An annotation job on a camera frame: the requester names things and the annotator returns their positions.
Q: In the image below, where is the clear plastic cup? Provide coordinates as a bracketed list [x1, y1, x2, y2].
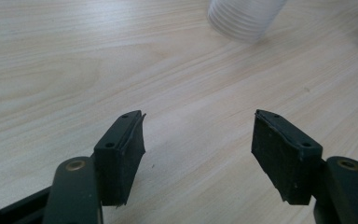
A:
[207, 0, 288, 43]

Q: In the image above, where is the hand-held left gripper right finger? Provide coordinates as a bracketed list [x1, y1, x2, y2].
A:
[251, 108, 358, 224]

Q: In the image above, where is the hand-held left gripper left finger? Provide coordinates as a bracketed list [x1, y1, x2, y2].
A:
[42, 109, 147, 224]

